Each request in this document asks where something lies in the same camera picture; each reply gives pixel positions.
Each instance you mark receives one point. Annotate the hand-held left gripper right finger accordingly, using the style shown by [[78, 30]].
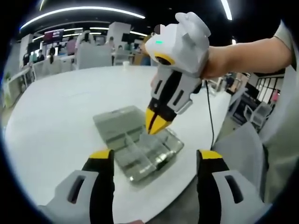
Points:
[[208, 186]]

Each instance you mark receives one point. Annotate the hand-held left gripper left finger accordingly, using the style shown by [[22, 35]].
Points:
[[100, 186]]

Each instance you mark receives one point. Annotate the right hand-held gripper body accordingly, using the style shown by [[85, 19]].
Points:
[[182, 46]]

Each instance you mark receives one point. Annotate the clear plastic guide fixture box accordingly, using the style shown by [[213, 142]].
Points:
[[116, 123]]

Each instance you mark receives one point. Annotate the person's left hand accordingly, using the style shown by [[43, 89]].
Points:
[[135, 221]]

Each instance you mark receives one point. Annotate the straight ceiling light strip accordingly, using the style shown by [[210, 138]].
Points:
[[226, 9]]

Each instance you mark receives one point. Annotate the grey desk partition panel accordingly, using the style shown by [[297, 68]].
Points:
[[94, 57]]

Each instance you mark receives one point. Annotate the white office chair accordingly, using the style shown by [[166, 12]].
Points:
[[258, 114]]

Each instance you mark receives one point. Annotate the white draped cloth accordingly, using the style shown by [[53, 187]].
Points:
[[84, 37]]

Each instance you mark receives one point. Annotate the person's grey shirt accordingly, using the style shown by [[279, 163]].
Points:
[[280, 128]]

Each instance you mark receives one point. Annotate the curved ceiling light strip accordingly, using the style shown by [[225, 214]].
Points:
[[81, 9]]

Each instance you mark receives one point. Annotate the wall display screen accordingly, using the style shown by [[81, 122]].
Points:
[[53, 35]]

